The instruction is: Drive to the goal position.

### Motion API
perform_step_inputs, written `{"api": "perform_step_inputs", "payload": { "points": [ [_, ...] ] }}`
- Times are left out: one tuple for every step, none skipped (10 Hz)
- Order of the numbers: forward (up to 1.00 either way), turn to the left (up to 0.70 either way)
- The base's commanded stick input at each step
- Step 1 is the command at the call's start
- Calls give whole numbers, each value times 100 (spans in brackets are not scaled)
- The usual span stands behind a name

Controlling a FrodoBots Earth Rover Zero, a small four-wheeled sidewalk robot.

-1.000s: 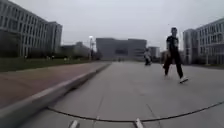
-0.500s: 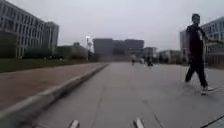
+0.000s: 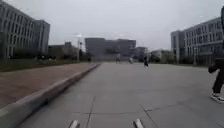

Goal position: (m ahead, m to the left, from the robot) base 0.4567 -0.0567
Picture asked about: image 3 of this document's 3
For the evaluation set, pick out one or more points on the person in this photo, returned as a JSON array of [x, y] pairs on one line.
[[220, 73], [117, 60], [145, 61]]

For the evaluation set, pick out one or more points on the grey block building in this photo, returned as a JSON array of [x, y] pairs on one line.
[[106, 48]]

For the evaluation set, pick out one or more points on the small grey building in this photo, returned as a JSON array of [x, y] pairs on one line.
[[140, 52]]

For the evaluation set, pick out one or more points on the grey concrete paved road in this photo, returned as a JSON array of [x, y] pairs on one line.
[[133, 90]]

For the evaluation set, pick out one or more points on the street lamp pole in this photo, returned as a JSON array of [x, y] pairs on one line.
[[78, 50]]

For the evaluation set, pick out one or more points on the low grey building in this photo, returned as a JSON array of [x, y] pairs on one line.
[[60, 50]]

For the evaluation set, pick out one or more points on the robot's own part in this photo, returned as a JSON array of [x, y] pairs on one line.
[[74, 124], [138, 123]]

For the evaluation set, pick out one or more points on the grey stone kerb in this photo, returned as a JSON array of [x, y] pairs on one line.
[[40, 99]]

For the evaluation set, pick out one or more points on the red brick pavement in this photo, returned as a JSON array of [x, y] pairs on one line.
[[30, 81]]

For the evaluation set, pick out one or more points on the grass strip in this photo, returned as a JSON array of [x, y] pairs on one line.
[[23, 65]]

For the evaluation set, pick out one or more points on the long grey windowed building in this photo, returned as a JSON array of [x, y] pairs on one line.
[[200, 40]]

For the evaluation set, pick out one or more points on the large pale multi-storey building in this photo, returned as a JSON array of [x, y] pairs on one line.
[[18, 28]]

